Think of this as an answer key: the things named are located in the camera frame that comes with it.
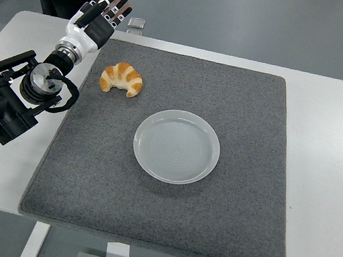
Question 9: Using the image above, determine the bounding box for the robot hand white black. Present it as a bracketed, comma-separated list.
[55, 0, 135, 63]

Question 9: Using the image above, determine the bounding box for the croissant bread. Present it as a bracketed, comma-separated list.
[97, 59, 146, 100]

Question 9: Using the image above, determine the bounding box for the white round plate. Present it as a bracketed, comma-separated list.
[127, 103, 227, 191]

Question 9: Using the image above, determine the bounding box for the grey felt mat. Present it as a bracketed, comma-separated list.
[13, 27, 319, 257]

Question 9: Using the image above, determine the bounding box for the white table leg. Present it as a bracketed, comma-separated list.
[19, 218, 52, 257]
[104, 240, 132, 257]

